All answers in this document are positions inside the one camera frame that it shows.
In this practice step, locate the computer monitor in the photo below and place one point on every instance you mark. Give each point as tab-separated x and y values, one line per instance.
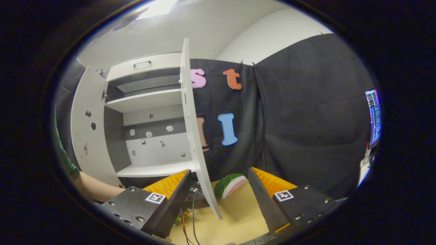
373	115

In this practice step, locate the white drawer front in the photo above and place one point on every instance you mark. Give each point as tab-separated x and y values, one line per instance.
160	64

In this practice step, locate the toy watermelon slice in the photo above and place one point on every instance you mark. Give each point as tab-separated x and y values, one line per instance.
228	185

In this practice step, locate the white cabinet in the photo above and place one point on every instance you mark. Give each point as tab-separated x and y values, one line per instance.
153	153

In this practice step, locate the white cabinet shelf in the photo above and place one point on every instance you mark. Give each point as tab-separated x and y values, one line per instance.
146	100

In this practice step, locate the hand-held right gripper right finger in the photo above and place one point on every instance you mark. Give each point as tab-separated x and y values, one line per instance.
265	204

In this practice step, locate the white plastic object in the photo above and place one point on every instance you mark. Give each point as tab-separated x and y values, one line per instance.
364	170

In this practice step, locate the green shirt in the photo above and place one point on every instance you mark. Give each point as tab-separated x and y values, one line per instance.
66	160

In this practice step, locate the white cabinet door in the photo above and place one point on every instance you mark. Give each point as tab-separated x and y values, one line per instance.
190	136
87	92

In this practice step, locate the metal door hinge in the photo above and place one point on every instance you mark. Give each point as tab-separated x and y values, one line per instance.
104	95

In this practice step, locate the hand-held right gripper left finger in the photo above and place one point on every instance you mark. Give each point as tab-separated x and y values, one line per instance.
173	207

